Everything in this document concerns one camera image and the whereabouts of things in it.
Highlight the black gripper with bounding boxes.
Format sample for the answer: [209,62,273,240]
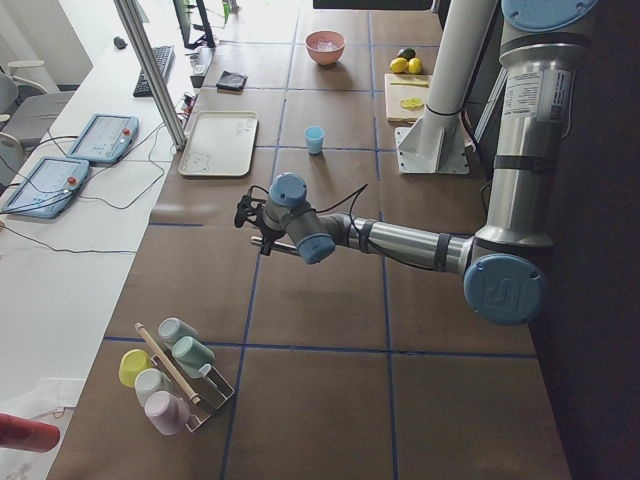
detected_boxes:
[257,212,285,256]

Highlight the steel muddler black tip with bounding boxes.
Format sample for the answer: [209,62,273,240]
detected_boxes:
[250,236,299,256]

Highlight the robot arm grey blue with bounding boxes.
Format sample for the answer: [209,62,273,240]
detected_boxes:
[236,1,598,325]

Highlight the light blue plastic cup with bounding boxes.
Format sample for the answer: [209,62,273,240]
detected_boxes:
[304,126,325,155]

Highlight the grey-white cup upper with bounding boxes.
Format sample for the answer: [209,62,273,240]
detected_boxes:
[157,317,200,348]

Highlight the mint green cup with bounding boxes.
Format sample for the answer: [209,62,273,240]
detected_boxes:
[171,336,215,378]

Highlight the yellow cup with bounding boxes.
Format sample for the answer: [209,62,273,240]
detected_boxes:
[118,349,152,388]

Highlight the pale white cup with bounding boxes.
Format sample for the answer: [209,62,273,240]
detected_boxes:
[134,368,173,407]

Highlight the lilac pink cup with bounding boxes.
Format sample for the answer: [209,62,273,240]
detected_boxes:
[144,391,190,435]

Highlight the pink bowl with ice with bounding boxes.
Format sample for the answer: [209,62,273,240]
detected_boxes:
[305,30,346,66]

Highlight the cream bear tray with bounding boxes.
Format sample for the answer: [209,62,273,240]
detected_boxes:
[178,111,258,177]

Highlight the dark grey folded cloth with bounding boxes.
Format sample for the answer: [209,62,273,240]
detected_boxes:
[216,71,248,92]

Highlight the blue teach pendant far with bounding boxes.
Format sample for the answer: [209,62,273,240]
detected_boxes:
[67,114,139,165]

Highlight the blue teach pendant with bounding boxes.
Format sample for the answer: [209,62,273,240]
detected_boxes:
[1,157,91,220]
[67,114,139,165]

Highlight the lemon slices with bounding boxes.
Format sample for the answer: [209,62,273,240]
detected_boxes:
[399,97,424,111]

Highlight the wooden cutting board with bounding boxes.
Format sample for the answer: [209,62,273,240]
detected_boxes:
[384,73,432,122]

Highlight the yellow knife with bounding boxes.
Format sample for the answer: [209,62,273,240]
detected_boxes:
[389,80,430,88]

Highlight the black keyboard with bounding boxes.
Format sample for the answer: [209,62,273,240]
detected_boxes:
[132,45,177,98]

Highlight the blue teach pendant near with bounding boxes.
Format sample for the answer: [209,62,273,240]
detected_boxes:
[1,157,91,220]

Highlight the yellow lemon right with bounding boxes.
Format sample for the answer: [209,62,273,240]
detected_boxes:
[407,57,423,75]

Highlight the green lime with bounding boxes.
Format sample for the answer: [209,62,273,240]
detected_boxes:
[397,47,416,61]

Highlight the black monitor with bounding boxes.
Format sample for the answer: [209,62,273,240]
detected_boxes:
[172,0,216,50]

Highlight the black computer mouse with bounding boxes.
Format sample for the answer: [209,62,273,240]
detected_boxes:
[113,36,127,50]

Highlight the white plastic bag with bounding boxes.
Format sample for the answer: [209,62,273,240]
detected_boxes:
[1,378,85,479]

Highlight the grey office chair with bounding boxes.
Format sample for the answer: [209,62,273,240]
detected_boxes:
[1,59,74,185]

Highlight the red cylinder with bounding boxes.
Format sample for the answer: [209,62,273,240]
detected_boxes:
[1,413,60,453]

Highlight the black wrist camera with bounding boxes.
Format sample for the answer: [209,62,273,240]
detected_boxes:
[234,194,266,228]

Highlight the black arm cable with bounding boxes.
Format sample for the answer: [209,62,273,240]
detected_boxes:
[248,183,396,261]

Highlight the white wire cup rack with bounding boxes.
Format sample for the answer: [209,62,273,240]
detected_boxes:
[151,354,235,433]

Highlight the wooden rack handle bar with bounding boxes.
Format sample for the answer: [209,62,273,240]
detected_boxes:
[134,322,202,405]

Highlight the white camera post with base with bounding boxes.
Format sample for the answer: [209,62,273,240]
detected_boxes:
[395,0,498,175]

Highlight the aluminium frame post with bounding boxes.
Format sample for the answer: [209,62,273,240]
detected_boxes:
[114,0,187,151]

